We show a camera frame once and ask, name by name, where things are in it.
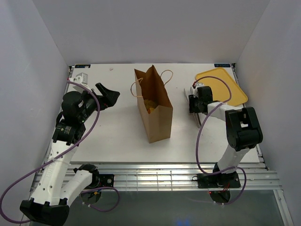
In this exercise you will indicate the yellow tray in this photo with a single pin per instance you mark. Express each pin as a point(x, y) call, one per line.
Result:
point(219, 89)

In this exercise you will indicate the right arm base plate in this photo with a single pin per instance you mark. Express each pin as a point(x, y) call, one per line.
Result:
point(218, 181)

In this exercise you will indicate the corner label sticker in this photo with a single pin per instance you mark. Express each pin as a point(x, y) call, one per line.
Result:
point(82, 66)
point(222, 65)

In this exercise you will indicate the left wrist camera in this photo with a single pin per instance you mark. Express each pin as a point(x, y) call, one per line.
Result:
point(81, 78)

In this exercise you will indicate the left corner label sticker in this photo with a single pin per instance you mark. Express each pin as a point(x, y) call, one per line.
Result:
point(82, 66)

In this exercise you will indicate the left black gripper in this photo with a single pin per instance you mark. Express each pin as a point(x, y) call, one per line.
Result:
point(108, 98)

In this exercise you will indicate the brown paper bag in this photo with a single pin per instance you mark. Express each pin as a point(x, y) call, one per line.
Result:
point(152, 86)

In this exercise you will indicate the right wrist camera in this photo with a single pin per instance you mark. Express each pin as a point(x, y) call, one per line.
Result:
point(194, 89)

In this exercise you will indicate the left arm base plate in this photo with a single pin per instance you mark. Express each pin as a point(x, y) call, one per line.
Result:
point(105, 180)

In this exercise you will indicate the twisted golden bread roll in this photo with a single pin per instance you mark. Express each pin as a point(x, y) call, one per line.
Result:
point(150, 105)

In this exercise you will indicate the metal tongs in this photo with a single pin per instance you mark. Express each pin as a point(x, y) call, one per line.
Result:
point(195, 115)

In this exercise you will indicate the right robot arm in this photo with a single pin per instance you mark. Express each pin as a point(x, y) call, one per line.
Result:
point(243, 133)

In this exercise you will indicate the aluminium frame rail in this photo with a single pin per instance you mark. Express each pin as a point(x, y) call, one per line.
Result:
point(180, 177)

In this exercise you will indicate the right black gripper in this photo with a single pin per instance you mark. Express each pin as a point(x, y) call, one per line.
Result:
point(192, 108)

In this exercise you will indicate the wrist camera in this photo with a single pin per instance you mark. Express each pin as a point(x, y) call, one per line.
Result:
point(81, 78)
point(194, 89)

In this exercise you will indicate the right corner label sticker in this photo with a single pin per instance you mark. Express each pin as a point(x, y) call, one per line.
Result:
point(222, 65)

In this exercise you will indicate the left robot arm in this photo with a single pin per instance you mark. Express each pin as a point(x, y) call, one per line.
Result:
point(50, 202)

